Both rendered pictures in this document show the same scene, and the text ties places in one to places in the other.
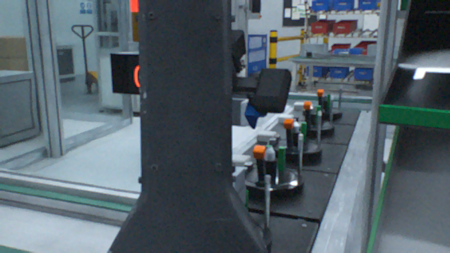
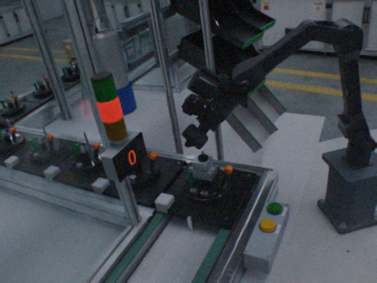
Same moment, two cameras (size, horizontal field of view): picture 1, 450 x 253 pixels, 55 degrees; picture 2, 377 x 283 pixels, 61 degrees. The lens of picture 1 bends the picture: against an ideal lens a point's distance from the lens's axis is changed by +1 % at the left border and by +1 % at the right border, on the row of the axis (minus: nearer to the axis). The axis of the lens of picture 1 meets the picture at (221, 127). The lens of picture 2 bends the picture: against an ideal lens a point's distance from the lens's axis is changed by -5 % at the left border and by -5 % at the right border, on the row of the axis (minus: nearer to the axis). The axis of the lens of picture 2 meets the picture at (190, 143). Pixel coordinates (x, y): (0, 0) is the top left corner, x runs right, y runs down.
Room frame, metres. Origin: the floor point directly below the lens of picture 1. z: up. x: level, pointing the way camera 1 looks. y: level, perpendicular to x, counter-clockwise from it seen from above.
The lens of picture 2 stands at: (0.48, 0.80, 1.65)
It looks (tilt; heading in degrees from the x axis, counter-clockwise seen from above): 32 degrees down; 280
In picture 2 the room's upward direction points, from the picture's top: 9 degrees counter-clockwise
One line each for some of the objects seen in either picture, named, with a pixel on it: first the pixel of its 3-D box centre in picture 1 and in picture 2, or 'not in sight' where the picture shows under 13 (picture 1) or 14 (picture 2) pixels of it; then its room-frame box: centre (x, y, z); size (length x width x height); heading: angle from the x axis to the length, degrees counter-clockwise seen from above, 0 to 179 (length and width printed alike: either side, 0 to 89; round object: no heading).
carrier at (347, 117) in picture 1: (323, 103); not in sight; (1.52, -0.36, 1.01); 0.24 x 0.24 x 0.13; 69
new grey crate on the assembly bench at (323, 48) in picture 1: (314, 49); not in sight; (6.14, -1.30, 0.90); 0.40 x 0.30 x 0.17; 153
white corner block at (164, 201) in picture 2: not in sight; (165, 203); (0.72, 0.05, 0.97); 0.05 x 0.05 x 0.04; 69
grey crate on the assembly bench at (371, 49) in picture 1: (385, 51); not in sight; (5.74, -2.13, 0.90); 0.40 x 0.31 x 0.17; 61
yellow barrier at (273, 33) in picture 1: (303, 57); not in sight; (8.93, -1.67, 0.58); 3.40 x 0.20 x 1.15; 151
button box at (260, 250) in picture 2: not in sight; (267, 234); (0.42, 0.15, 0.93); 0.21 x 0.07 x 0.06; 69
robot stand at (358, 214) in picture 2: not in sight; (352, 188); (0.16, 0.01, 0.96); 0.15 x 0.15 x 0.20; 16
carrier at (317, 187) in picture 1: (269, 165); (136, 164); (0.83, -0.10, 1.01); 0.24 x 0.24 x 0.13; 69
